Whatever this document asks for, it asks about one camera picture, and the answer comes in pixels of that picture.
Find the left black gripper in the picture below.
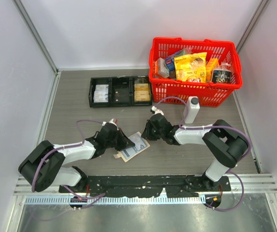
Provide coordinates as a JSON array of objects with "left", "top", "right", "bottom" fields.
[{"left": 105, "top": 127, "right": 135, "bottom": 151}]

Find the beige leather card holder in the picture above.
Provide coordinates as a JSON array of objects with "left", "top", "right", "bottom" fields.
[{"left": 114, "top": 140, "right": 150, "bottom": 162}]

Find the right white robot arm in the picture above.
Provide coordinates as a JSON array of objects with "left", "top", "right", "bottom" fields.
[{"left": 142, "top": 114, "right": 252, "bottom": 191}]

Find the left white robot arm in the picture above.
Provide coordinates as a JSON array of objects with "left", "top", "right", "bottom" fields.
[{"left": 18, "top": 121, "right": 135, "bottom": 193}]

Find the gold cards stack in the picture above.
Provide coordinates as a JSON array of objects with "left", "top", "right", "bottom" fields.
[{"left": 134, "top": 83, "right": 150, "bottom": 102}]

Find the black card in tray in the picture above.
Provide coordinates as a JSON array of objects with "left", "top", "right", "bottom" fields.
[{"left": 112, "top": 85, "right": 129, "bottom": 104}]

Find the black three-compartment card tray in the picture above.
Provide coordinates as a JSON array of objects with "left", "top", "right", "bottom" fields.
[{"left": 88, "top": 76, "right": 152, "bottom": 107}]

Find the white cards stack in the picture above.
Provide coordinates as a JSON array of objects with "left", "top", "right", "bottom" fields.
[{"left": 93, "top": 85, "right": 109, "bottom": 103}]

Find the red plastic shopping basket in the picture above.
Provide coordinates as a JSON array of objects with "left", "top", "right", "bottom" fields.
[{"left": 149, "top": 37, "right": 243, "bottom": 107}]

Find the white plastic bottle black cap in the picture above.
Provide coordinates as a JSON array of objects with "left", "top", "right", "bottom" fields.
[{"left": 183, "top": 96, "right": 200, "bottom": 124}]

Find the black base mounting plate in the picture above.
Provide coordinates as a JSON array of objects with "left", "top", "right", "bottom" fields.
[{"left": 69, "top": 175, "right": 231, "bottom": 198}]

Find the grey boxed item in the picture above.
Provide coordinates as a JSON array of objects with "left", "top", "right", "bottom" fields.
[{"left": 155, "top": 58, "right": 170, "bottom": 78}]

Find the blue snack packet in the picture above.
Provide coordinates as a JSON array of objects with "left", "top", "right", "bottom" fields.
[{"left": 165, "top": 47, "right": 192, "bottom": 71}]

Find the yellow snack bag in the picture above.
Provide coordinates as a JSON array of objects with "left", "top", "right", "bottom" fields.
[{"left": 174, "top": 52, "right": 207, "bottom": 83}]

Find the orange snack box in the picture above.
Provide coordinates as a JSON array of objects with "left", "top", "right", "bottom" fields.
[{"left": 206, "top": 58, "right": 219, "bottom": 83}]

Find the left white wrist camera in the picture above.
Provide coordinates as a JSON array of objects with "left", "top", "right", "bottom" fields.
[{"left": 102, "top": 118, "right": 117, "bottom": 126}]

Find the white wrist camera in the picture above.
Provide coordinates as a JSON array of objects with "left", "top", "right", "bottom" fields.
[
  {"left": 150, "top": 106, "right": 164, "bottom": 116},
  {"left": 102, "top": 118, "right": 117, "bottom": 126}
]

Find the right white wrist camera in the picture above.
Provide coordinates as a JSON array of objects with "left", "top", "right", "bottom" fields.
[{"left": 150, "top": 106, "right": 164, "bottom": 116}]

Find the white slotted cable duct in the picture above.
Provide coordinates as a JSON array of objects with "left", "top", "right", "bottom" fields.
[{"left": 24, "top": 195, "right": 205, "bottom": 205}]

